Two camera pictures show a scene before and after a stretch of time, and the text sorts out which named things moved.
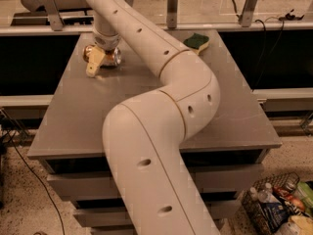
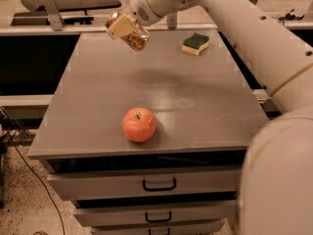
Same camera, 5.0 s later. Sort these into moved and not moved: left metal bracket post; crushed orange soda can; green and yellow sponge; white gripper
Moved: crushed orange soda can; white gripper
Not moved: green and yellow sponge; left metal bracket post
